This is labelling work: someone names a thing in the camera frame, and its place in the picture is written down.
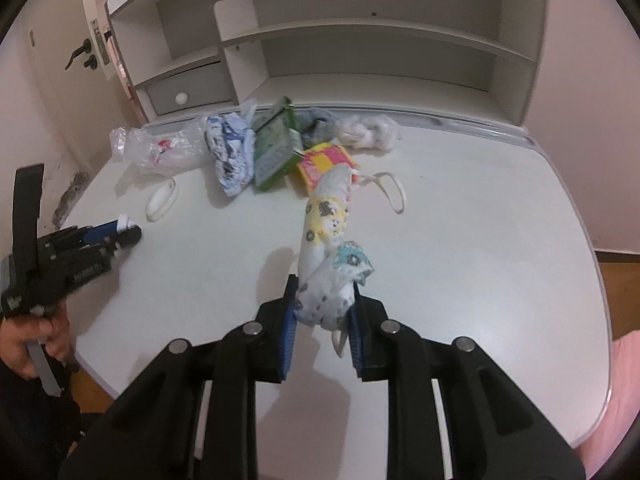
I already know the patterned face mask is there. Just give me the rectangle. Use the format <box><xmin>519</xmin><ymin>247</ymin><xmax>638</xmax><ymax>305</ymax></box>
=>
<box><xmin>294</xmin><ymin>164</ymin><xmax>408</xmax><ymax>358</ymax></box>

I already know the green packet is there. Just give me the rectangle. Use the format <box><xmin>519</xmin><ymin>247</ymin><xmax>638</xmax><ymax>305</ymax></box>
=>
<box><xmin>251</xmin><ymin>96</ymin><xmax>306</xmax><ymax>192</ymax></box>

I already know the grey drawer with white knob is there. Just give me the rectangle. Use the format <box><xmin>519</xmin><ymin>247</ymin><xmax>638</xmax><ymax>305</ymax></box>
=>
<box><xmin>145</xmin><ymin>61</ymin><xmax>236</xmax><ymax>117</ymax></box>

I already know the pink cloth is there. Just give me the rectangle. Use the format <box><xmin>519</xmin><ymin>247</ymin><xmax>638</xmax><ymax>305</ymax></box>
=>
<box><xmin>581</xmin><ymin>329</ymin><xmax>640</xmax><ymax>479</ymax></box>

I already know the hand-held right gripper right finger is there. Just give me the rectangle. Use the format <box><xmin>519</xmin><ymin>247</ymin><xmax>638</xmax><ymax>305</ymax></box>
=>
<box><xmin>349</xmin><ymin>281</ymin><xmax>586</xmax><ymax>480</ymax></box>

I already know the person's left forearm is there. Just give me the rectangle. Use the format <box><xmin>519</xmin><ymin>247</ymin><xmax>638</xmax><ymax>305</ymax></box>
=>
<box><xmin>0</xmin><ymin>360</ymin><xmax>83</xmax><ymax>466</ymax></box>

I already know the grey cloth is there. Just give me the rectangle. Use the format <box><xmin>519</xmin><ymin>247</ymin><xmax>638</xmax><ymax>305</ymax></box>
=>
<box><xmin>298</xmin><ymin>107</ymin><xmax>342</xmax><ymax>149</ymax></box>

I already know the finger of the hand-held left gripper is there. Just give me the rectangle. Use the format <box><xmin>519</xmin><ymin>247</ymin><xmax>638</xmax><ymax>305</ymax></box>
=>
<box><xmin>106</xmin><ymin>226</ymin><xmax>143</xmax><ymax>257</ymax></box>
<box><xmin>79</xmin><ymin>216</ymin><xmax>134</xmax><ymax>247</ymax></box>

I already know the person's left hand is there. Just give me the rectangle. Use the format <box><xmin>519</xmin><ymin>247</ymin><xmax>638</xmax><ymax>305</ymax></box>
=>
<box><xmin>0</xmin><ymin>305</ymin><xmax>77</xmax><ymax>379</ymax></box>

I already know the black door handle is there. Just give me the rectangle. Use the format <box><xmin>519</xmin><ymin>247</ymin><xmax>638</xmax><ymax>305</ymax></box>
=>
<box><xmin>63</xmin><ymin>38</ymin><xmax>99</xmax><ymax>72</ymax></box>

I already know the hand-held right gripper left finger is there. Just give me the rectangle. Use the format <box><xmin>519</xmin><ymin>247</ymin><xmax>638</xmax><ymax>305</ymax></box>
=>
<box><xmin>60</xmin><ymin>274</ymin><xmax>301</xmax><ymax>480</ymax></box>

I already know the white door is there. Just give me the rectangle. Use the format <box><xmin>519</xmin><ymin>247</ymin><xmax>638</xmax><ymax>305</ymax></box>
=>
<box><xmin>25</xmin><ymin>0</ymin><xmax>133</xmax><ymax>126</ymax></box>

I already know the white desk shelf unit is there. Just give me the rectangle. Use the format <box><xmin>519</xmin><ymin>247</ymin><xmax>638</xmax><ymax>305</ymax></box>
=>
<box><xmin>104</xmin><ymin>0</ymin><xmax>549</xmax><ymax>137</ymax></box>

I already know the white oval plastic piece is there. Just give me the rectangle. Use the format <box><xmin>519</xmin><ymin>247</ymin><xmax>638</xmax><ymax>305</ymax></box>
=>
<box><xmin>144</xmin><ymin>178</ymin><xmax>180</xmax><ymax>222</ymax></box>

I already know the pink yellow packet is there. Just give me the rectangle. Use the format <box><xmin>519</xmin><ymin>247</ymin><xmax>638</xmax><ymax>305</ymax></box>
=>
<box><xmin>295</xmin><ymin>142</ymin><xmax>361</xmax><ymax>194</ymax></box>

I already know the clear plastic bag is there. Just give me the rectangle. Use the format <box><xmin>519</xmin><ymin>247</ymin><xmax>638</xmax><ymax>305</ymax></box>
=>
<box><xmin>110</xmin><ymin>124</ymin><xmax>208</xmax><ymax>177</ymax></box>

